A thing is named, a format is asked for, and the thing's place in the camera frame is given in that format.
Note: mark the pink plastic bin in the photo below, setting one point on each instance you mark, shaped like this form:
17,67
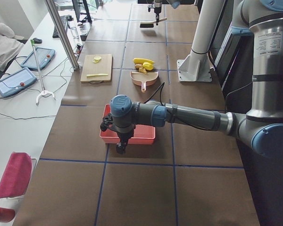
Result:
143,135

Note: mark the teach pendant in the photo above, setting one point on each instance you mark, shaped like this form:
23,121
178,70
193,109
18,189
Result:
44,56
16,82

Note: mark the yellow-green plastic knife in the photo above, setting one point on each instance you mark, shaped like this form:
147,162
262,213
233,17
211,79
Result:
97,74

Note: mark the pink dustpan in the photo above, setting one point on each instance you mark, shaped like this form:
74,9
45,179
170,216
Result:
143,79

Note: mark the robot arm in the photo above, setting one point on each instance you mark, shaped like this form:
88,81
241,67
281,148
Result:
157,4
261,128

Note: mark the black computer mouse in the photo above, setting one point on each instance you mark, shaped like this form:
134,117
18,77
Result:
37,41

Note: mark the yellow toy corn cob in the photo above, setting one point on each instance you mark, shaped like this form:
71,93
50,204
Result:
142,60

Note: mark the black monitor stand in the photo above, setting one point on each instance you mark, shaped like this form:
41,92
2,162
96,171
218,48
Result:
82,11

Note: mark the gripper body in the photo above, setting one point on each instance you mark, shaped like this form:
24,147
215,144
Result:
125,135
157,10

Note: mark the near teach pendant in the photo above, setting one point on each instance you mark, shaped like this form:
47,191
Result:
16,82

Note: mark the magenta cloth on chair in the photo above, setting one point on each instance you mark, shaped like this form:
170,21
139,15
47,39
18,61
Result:
16,176

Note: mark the white pillar mount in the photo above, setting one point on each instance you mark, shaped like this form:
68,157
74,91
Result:
195,67

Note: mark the white stand with pole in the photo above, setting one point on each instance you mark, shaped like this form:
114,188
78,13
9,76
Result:
44,92

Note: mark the far teach pendant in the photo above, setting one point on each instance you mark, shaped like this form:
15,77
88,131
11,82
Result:
44,56

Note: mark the aluminium frame post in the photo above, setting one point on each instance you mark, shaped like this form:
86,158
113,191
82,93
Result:
62,33

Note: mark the wooden handle black brush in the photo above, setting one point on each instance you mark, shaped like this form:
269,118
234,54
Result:
150,24

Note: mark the seated person in white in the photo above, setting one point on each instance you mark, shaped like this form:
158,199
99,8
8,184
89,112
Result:
9,46

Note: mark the wooden cutting board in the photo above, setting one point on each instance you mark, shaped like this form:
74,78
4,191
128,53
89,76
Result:
104,66

